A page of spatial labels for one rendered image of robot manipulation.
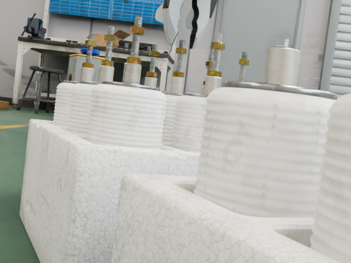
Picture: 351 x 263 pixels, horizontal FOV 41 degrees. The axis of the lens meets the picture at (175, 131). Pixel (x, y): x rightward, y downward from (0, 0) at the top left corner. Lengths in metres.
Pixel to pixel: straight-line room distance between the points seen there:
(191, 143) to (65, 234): 0.20
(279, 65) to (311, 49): 5.48
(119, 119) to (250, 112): 0.30
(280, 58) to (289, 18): 5.49
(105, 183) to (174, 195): 0.24
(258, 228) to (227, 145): 0.07
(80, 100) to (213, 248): 0.48
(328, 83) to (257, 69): 0.82
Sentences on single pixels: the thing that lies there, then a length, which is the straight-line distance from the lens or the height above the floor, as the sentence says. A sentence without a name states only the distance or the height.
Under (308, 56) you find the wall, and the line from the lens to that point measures 5.79.
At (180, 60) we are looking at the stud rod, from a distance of 0.76.
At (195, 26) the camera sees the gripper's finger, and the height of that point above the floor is 0.36.
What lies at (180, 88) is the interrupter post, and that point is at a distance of 0.75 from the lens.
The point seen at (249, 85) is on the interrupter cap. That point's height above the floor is 0.25.
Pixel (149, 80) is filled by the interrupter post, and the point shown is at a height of 0.27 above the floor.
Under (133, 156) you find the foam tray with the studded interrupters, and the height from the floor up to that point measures 0.17.
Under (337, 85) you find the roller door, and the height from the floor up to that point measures 0.70.
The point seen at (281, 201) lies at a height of 0.19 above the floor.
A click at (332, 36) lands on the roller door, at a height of 1.24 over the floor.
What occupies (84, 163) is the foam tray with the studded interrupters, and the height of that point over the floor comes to 0.16.
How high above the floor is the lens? 0.23
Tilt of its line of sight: 3 degrees down
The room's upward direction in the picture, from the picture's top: 7 degrees clockwise
